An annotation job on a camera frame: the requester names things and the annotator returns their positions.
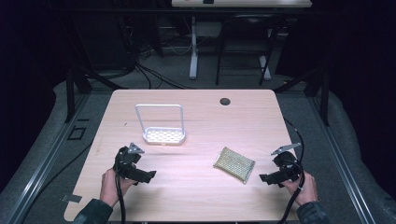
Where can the person's right hand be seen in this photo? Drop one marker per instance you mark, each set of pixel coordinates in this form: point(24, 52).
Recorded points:
point(306, 191)

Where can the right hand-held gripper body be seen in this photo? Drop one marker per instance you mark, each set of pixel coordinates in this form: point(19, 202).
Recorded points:
point(288, 165)

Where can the black square floor frame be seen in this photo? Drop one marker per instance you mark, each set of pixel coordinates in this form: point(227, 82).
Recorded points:
point(77, 133)

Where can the black chair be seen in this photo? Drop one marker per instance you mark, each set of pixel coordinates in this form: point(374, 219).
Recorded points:
point(246, 34)

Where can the black metal stand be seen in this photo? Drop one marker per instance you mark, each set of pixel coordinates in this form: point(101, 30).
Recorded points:
point(317, 87)
point(77, 84)

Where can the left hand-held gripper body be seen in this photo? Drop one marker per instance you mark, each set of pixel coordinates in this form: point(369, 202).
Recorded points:
point(126, 161)

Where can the metal floor rail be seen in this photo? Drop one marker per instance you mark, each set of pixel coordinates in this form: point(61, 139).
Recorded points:
point(46, 155)
point(342, 161)

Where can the white desk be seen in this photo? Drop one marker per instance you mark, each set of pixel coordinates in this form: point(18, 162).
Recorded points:
point(243, 3)

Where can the gold mesh scouring sponge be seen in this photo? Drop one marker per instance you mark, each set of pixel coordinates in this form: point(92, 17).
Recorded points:
point(234, 164)

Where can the grey tape strip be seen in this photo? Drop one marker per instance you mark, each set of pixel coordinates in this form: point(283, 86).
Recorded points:
point(71, 198)

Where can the person's left hand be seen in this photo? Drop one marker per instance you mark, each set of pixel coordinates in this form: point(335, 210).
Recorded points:
point(109, 188)

